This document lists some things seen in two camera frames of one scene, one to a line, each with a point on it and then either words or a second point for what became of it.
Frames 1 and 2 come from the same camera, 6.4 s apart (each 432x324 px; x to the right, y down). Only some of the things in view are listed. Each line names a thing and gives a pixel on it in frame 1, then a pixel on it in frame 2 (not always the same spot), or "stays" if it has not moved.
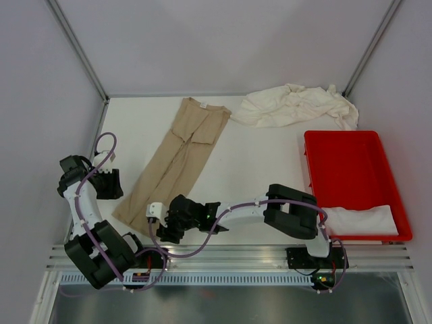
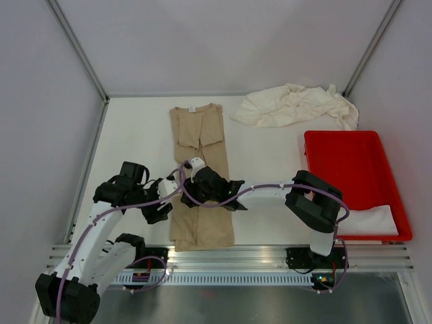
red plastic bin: x=352 y=169 stays
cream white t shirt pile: x=288 y=104 stays
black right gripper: x=167 y=234 -> x=190 y=187
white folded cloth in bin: x=375 y=221 stays
